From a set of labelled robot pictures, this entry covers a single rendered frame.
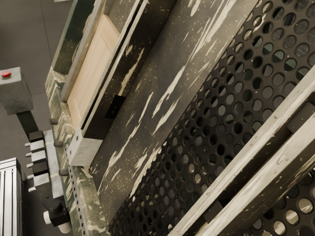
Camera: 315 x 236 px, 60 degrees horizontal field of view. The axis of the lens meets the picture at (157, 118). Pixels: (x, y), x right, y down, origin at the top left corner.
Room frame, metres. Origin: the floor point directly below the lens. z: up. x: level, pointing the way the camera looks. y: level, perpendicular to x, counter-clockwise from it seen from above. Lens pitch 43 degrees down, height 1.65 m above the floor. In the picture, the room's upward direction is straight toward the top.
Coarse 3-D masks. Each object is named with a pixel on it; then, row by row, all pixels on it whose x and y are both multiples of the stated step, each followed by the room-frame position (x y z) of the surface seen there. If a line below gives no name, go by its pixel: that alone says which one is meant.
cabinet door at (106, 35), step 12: (108, 24) 0.90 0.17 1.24; (96, 36) 0.94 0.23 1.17; (108, 36) 0.86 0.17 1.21; (96, 48) 0.90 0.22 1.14; (108, 48) 0.82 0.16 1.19; (84, 60) 0.93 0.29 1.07; (96, 60) 0.86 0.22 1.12; (84, 72) 0.89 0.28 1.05; (96, 72) 0.81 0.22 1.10; (84, 84) 0.84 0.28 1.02; (96, 84) 0.77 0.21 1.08; (72, 96) 0.88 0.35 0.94; (84, 96) 0.80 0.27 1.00; (72, 108) 0.83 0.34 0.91; (84, 108) 0.76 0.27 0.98; (72, 120) 0.78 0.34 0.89
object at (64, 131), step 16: (48, 80) 1.11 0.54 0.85; (64, 80) 1.07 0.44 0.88; (48, 96) 1.02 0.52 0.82; (64, 112) 0.82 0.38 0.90; (64, 128) 0.74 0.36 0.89; (64, 144) 0.68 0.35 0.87; (64, 160) 0.62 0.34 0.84; (64, 176) 0.57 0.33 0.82; (80, 176) 0.51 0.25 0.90; (80, 192) 0.45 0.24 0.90; (96, 192) 0.46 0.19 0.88; (96, 208) 0.41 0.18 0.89; (96, 224) 0.35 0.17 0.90
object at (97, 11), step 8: (104, 0) 0.98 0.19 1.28; (112, 0) 1.00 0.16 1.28; (96, 8) 0.99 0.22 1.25; (104, 8) 0.98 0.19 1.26; (96, 16) 0.97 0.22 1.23; (88, 24) 0.99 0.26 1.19; (96, 24) 0.97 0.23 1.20; (88, 32) 0.96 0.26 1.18; (88, 40) 0.95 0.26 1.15; (80, 48) 0.96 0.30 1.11; (88, 48) 0.95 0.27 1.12; (80, 56) 0.94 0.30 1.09; (72, 64) 0.96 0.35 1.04; (80, 64) 0.93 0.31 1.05; (72, 72) 0.93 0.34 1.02; (72, 80) 0.92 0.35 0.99; (64, 88) 0.93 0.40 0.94; (64, 96) 0.90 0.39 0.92
